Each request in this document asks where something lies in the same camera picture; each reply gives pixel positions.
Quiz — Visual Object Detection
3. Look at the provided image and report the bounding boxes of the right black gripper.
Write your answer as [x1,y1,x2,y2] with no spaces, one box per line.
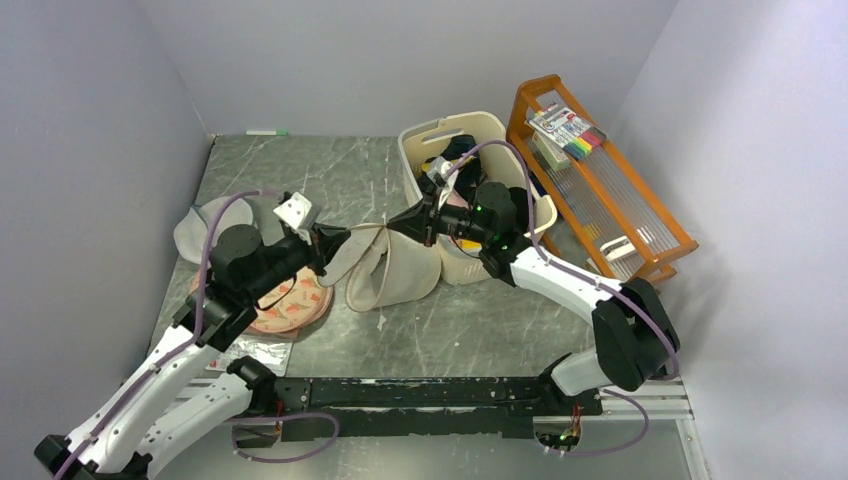
[388,186,491,248]

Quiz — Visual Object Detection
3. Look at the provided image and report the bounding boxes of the white mesh laundry bag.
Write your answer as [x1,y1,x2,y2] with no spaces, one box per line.
[318,223,442,312]

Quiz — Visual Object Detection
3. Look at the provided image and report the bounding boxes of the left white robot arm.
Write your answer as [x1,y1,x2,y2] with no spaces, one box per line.
[34,224,350,479]

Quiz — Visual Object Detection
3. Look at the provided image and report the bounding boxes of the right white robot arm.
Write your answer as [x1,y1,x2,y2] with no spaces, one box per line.
[388,182,679,414]

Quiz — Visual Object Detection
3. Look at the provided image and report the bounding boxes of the floral pink laundry bag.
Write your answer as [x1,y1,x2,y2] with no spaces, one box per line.
[188,264,335,335]

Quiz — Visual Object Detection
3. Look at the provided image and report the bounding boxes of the cream plastic laundry basket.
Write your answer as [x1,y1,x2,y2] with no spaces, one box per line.
[398,111,555,285]

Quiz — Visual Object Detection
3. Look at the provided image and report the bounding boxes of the black yellow garment in basket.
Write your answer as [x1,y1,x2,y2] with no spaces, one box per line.
[423,133,492,190]

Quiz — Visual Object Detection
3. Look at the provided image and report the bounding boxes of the green white marker pen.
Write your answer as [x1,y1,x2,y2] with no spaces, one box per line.
[245,129,289,137]

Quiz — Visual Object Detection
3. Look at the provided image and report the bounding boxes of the coloured marker pen pack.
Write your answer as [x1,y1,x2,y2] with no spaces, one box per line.
[527,104,607,160]

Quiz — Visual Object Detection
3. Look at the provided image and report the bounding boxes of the orange wooden rack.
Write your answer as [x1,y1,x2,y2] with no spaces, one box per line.
[507,74,699,287]

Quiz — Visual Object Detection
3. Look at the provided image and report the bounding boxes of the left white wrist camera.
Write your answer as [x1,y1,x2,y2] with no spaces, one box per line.
[273,192,322,245]

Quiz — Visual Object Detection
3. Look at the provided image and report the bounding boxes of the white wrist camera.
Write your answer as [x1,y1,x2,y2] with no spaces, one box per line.
[273,192,322,245]
[426,157,458,208]

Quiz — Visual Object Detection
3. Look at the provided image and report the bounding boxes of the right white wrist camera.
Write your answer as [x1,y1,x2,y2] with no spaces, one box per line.
[426,157,458,208]

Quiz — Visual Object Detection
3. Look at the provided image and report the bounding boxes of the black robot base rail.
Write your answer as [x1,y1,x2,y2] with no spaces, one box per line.
[237,377,603,441]

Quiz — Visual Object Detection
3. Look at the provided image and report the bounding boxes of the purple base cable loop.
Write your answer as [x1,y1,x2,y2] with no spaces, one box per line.
[230,407,342,464]

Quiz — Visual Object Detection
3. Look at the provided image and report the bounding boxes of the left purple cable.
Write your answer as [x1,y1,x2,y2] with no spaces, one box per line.
[52,190,289,480]

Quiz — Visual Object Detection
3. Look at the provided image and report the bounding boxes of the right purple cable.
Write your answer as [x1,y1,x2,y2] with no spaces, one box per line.
[443,139,682,382]

